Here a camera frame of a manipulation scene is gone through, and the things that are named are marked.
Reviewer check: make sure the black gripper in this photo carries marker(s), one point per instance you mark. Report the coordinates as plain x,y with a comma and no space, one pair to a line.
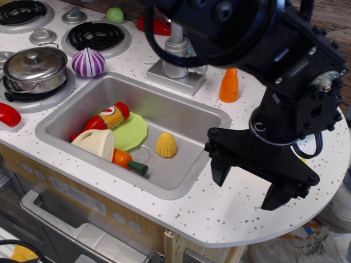
288,175

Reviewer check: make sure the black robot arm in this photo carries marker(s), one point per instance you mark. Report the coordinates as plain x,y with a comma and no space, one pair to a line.
300,68

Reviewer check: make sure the yellow toy corn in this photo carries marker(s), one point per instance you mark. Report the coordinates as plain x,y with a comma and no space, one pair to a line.
166,145

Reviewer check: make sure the cream toy bowl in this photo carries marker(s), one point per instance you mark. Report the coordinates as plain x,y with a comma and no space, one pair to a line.
98,142

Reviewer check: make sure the grey cloth on floor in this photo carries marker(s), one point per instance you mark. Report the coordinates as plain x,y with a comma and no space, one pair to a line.
327,246

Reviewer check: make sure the orange toy carrot piece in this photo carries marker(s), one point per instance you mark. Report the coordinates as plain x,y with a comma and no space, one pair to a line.
229,89

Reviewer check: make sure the silver sink basin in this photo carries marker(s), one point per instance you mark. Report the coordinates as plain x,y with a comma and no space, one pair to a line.
165,131

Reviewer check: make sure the silver toy faucet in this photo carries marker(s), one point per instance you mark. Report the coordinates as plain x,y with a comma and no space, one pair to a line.
184,79

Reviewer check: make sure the green toy plate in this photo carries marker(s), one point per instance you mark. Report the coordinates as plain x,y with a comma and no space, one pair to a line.
130,133

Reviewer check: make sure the orange toy carrot in sink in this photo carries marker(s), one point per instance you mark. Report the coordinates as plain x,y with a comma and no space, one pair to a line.
125,160

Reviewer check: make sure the red toy ketchup bottle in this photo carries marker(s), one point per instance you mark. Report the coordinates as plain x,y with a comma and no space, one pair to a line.
109,118

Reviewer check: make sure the grey toy oven door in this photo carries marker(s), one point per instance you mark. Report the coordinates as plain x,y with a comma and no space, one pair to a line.
80,237

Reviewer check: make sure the red toy chili pepper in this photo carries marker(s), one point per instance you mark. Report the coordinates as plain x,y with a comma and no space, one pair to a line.
160,28

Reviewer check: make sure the black coil burner centre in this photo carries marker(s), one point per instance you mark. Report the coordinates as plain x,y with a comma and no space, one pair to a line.
109,39

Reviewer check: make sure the black coil burner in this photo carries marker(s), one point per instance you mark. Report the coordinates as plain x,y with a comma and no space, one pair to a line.
25,16
38,102
109,39

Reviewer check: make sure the purple toy onion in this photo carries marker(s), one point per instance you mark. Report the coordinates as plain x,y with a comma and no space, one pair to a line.
88,63

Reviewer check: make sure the green toy apple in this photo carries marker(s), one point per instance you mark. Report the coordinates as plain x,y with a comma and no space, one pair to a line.
115,15

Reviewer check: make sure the silver toy pot with lid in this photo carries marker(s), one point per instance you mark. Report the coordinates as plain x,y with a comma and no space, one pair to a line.
36,70

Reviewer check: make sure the black coil burner front left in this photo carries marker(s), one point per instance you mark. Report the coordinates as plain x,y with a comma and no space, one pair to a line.
38,102

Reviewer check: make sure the grey stove knob back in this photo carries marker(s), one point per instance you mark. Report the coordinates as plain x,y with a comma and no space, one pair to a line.
74,16

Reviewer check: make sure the grey stove knob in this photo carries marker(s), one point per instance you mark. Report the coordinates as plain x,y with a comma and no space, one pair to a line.
42,35
74,16

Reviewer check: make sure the red white toy sushi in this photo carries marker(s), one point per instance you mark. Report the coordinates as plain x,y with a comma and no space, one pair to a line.
10,118

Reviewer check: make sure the grey stove knob middle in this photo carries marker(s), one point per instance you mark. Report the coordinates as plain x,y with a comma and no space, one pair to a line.
42,35

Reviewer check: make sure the black coil burner back left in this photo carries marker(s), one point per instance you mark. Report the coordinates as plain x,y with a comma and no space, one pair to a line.
25,16

